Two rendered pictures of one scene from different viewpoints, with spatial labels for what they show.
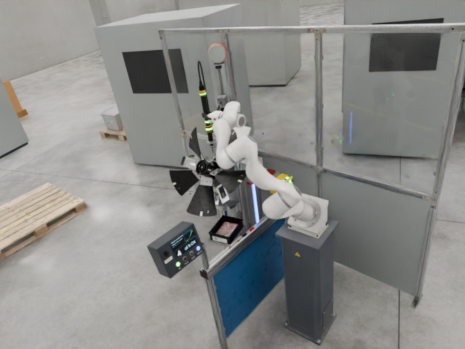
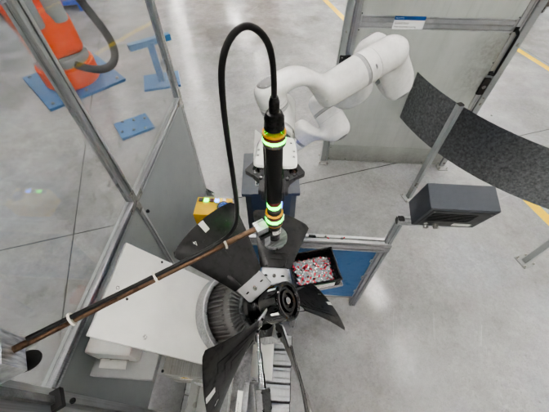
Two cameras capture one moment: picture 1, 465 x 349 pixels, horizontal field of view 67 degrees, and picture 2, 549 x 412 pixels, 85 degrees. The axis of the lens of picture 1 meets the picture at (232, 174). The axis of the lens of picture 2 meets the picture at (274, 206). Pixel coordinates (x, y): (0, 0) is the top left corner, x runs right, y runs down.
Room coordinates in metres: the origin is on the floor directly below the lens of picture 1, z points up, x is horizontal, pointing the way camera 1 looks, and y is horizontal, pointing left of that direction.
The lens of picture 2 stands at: (2.57, 0.43, 2.13)
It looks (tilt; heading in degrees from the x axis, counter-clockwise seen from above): 53 degrees down; 227
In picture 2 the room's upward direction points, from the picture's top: straight up
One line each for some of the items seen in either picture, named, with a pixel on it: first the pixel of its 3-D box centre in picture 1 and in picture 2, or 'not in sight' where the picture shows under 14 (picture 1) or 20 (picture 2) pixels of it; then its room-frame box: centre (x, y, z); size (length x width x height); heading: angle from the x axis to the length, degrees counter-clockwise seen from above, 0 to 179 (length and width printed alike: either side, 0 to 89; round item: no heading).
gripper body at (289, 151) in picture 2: (217, 116); (276, 155); (2.20, 0.04, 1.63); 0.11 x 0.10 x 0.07; 44
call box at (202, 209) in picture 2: (281, 185); (215, 212); (2.22, -0.35, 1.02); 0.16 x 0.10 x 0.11; 134
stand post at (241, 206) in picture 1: (241, 210); not in sight; (2.61, -0.04, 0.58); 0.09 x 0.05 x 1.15; 44
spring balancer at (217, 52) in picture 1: (217, 53); not in sight; (2.99, -0.03, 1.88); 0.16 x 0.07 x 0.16; 79
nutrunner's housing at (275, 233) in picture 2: (206, 114); (274, 190); (2.28, 0.11, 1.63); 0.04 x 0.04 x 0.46
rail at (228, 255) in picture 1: (250, 235); (298, 240); (1.95, -0.06, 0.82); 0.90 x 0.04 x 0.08; 134
